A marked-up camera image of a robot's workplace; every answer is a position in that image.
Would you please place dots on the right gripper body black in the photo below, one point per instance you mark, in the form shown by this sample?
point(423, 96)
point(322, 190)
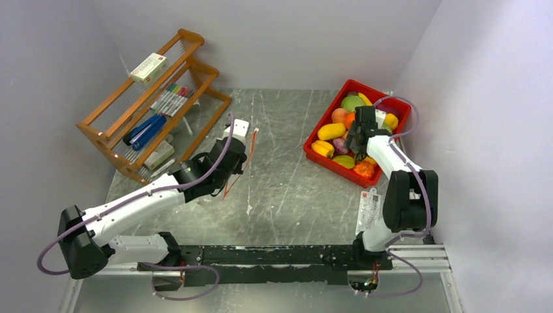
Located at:
point(351, 141)

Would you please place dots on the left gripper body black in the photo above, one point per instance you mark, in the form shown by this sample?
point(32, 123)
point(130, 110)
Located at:
point(222, 180)

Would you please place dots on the clear zip top bag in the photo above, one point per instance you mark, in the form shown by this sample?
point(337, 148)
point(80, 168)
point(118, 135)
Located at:
point(221, 183)

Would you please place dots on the purple onion toy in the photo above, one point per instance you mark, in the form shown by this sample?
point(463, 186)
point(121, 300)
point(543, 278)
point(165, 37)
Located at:
point(339, 146)

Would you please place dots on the yellow mango toy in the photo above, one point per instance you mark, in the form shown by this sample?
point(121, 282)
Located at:
point(331, 131)

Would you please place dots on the orange fruit toy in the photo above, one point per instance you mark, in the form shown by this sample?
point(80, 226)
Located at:
point(349, 119)

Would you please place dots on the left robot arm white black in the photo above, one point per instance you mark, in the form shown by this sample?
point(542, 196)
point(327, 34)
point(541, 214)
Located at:
point(94, 236)

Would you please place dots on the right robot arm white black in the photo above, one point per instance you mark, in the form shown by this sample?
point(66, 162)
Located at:
point(410, 206)

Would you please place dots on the red plastic food bin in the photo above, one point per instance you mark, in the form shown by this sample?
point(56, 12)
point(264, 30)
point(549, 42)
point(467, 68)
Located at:
point(394, 106)

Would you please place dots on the peach toy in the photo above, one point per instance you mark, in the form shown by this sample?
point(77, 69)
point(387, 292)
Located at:
point(339, 115)

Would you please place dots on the banana toy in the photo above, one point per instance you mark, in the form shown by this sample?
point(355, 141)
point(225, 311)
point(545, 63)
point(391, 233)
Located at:
point(365, 99)

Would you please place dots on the green cabbage toy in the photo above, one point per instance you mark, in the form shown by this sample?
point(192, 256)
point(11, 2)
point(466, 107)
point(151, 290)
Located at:
point(351, 102)

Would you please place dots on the yellow bell pepper toy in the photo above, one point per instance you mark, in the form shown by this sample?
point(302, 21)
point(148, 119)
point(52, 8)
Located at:
point(391, 121)

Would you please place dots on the yellow green starfruit toy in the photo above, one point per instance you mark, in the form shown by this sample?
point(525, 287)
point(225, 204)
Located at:
point(345, 161)

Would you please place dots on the green box lower shelf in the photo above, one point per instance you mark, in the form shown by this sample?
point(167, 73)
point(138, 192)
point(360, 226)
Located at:
point(163, 151)

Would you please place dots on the bundle of coloured markers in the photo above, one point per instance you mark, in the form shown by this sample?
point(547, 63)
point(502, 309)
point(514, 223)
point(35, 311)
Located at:
point(171, 100)

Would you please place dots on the wooden shelf rack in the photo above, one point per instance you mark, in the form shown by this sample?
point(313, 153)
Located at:
point(129, 105)

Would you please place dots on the blue stapler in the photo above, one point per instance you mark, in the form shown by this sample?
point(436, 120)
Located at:
point(139, 136)

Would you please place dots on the white box on top shelf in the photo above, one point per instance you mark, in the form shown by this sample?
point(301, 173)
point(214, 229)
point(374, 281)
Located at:
point(149, 70)

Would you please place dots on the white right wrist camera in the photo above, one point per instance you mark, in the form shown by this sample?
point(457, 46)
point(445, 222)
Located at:
point(380, 117)

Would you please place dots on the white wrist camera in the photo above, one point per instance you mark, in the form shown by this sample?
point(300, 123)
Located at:
point(240, 130)
point(380, 117)

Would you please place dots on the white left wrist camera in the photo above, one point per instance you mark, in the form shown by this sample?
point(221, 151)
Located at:
point(240, 130)

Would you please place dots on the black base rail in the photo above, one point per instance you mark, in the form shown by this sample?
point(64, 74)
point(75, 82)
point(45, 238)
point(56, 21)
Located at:
point(279, 264)

